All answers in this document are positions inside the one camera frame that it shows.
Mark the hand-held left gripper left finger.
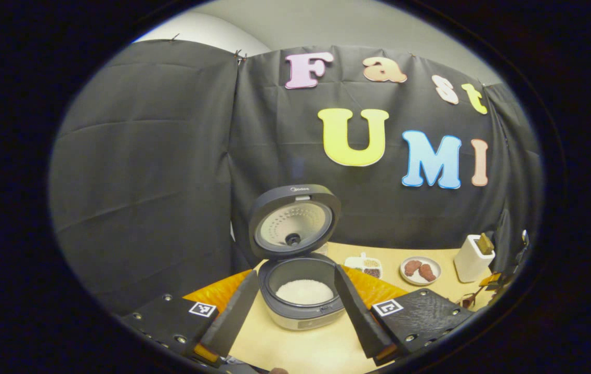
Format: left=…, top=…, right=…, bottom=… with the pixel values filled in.
left=119, top=269, right=259, bottom=364

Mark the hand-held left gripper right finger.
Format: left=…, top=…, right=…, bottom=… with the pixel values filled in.
left=334, top=264, right=475, bottom=367

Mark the dark brown wooden spoon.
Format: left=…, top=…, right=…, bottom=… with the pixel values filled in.
left=459, top=288, right=488, bottom=311

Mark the black and silver rice cooker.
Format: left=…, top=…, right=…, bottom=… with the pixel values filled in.
left=248, top=184, right=348, bottom=331

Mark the white rice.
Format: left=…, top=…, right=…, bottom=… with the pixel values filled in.
left=275, top=279, right=335, bottom=305

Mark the white toaster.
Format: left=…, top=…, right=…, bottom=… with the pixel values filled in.
left=453, top=234, right=496, bottom=284

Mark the white divided bean dish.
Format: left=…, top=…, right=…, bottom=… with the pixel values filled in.
left=345, top=253, right=383, bottom=279

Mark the white round plate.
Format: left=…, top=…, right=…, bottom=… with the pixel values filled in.
left=400, top=256, right=442, bottom=286

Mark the black backdrop cloth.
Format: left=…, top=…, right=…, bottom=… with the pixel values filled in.
left=48, top=39, right=544, bottom=317

